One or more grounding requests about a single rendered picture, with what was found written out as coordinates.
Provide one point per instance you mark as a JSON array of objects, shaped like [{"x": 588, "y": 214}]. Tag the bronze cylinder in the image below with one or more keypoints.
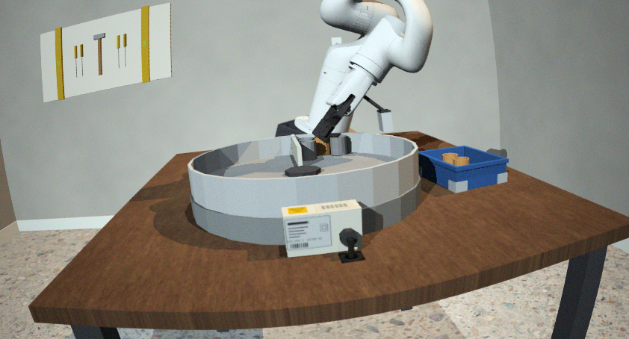
[
  {"x": 448, "y": 157},
  {"x": 323, "y": 148},
  {"x": 461, "y": 161}
]

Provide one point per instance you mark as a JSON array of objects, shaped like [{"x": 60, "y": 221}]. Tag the blue plastic crate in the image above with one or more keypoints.
[{"x": 484, "y": 168}]

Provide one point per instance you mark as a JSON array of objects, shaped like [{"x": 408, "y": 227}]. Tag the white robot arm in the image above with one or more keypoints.
[{"x": 384, "y": 43}]

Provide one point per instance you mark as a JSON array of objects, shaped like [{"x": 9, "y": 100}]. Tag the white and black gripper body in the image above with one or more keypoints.
[{"x": 356, "y": 82}]

